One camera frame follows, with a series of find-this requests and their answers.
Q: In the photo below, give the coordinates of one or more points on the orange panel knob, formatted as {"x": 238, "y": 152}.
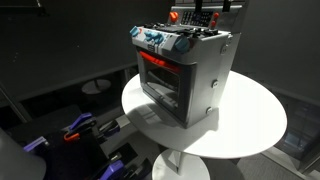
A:
{"x": 173, "y": 16}

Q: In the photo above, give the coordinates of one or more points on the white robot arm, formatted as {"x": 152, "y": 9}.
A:
{"x": 16, "y": 161}

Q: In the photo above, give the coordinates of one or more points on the grey oven door with window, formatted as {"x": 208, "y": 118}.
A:
{"x": 160, "y": 85}

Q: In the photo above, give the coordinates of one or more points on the black ribbed griddle plate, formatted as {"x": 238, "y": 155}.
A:
{"x": 163, "y": 27}

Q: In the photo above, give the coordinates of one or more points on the dark shelf unit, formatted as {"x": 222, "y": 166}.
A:
{"x": 300, "y": 133}

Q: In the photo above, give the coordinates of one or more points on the purple clamp with black jaw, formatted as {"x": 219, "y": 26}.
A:
{"x": 113, "y": 169}

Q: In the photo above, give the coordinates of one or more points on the dark clamp with purple grip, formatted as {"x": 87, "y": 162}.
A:
{"x": 110, "y": 128}

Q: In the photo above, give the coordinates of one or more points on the black burner grate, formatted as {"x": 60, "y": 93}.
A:
{"x": 199, "y": 32}

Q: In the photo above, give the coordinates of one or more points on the round white pedestal table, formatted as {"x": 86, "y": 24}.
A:
{"x": 246, "y": 113}

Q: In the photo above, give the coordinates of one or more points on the grey toy stove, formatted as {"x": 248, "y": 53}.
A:
{"x": 203, "y": 76}

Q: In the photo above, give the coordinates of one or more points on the blue stove knob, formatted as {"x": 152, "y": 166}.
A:
{"x": 149, "y": 35}
{"x": 158, "y": 38}
{"x": 182, "y": 43}
{"x": 134, "y": 31}

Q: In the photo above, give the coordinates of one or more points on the black keypad panel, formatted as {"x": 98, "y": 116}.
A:
{"x": 197, "y": 19}

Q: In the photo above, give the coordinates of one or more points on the small round grey table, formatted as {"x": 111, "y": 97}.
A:
{"x": 96, "y": 86}

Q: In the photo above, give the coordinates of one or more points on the purple and orange clamp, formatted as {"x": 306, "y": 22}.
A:
{"x": 81, "y": 121}

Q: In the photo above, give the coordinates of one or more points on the small orange round button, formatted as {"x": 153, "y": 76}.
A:
{"x": 216, "y": 15}
{"x": 213, "y": 24}

